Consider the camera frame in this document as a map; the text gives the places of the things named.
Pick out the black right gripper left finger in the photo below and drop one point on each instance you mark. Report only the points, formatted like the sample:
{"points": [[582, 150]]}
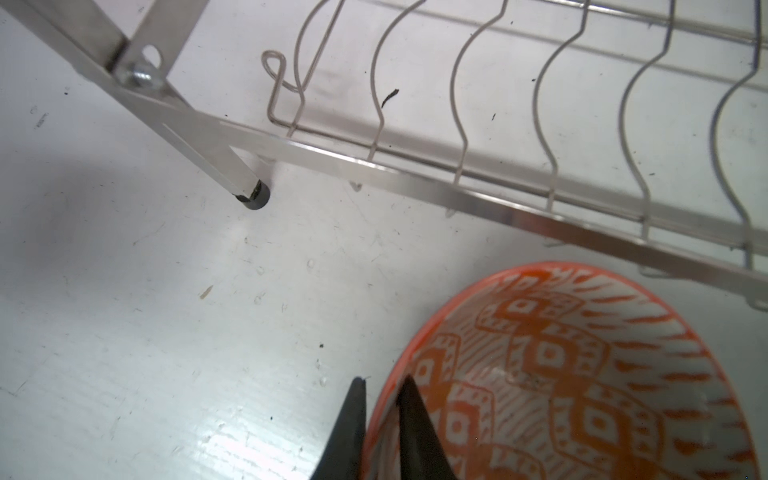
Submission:
{"points": [[342, 456]]}

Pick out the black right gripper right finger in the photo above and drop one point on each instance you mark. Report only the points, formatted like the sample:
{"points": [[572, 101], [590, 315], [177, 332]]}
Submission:
{"points": [[421, 453]]}

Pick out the red patterned ceramic bowl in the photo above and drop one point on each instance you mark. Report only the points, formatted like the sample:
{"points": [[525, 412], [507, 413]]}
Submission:
{"points": [[559, 370]]}

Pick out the stainless steel dish rack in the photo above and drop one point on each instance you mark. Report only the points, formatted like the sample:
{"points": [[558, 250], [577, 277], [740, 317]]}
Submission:
{"points": [[637, 129]]}

